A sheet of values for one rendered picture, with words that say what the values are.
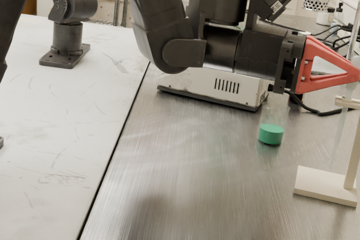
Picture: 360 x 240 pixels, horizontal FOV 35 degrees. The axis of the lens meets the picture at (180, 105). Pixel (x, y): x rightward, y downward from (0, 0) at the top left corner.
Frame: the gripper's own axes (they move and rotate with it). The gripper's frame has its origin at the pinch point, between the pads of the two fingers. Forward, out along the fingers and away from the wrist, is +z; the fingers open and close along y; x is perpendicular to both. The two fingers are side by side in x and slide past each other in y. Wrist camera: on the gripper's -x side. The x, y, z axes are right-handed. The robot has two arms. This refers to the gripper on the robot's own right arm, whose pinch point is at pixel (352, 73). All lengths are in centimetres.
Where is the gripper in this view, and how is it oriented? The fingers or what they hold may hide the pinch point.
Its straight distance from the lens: 75.6
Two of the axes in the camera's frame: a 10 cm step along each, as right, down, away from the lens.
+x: -1.3, 9.4, 3.1
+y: 2.5, -2.7, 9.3
